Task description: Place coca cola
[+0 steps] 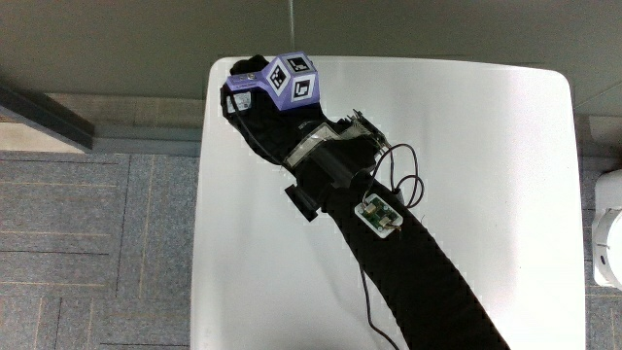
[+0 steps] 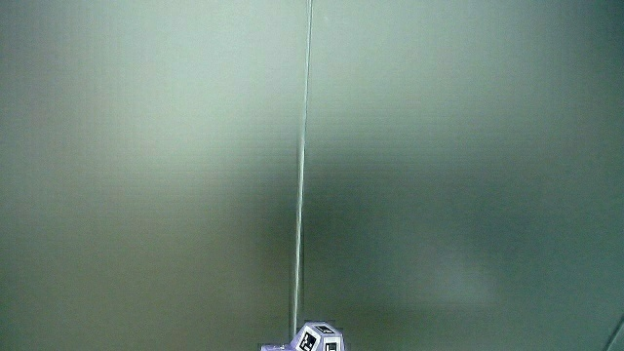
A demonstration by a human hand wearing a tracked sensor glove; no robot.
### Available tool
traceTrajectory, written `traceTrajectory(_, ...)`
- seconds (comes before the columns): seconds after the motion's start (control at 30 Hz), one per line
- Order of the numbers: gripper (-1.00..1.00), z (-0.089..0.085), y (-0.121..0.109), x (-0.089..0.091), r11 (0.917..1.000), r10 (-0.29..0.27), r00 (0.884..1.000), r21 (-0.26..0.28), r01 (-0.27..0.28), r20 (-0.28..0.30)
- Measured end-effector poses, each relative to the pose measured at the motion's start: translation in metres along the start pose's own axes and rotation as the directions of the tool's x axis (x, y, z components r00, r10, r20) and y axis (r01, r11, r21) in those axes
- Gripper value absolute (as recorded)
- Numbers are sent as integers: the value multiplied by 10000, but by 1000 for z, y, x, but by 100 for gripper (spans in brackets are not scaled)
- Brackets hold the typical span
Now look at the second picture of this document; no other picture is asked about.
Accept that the person's right hand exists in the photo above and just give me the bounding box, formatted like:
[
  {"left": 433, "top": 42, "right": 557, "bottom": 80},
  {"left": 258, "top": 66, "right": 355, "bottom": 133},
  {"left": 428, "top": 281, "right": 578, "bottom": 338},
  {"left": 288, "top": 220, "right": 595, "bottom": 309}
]
[{"left": 259, "top": 320, "right": 347, "bottom": 351}]

